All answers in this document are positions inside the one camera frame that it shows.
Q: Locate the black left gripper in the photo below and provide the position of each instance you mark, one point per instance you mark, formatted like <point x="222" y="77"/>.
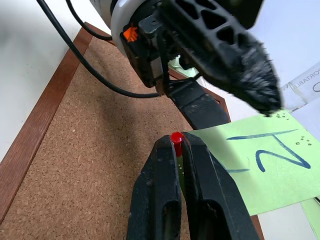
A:
<point x="145" y="57"/>

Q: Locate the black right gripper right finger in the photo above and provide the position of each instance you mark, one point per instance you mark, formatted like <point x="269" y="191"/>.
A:
<point x="215" y="200"/>

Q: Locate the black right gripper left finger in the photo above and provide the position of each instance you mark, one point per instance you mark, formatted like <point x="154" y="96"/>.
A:
<point x="155" y="190"/>

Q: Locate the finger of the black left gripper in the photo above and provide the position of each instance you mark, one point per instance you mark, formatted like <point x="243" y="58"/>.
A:
<point x="225" y="50"/>

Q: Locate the red pushpin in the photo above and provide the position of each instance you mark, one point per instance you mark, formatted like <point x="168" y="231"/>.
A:
<point x="177" y="142"/>

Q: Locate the light green tray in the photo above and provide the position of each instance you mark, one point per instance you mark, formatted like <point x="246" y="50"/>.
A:
<point x="187" y="70"/>

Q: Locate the green note with blue writing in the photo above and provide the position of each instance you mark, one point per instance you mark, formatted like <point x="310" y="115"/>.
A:
<point x="275" y="182"/>

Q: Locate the clear plastic box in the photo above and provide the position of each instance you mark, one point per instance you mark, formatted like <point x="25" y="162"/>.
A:
<point x="307" y="85"/>

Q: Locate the pale green sheet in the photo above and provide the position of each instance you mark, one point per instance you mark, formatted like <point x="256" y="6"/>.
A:
<point x="312" y="220"/>

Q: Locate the cork board with wooden frame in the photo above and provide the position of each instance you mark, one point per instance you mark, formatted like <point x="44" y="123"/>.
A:
<point x="75" y="130"/>

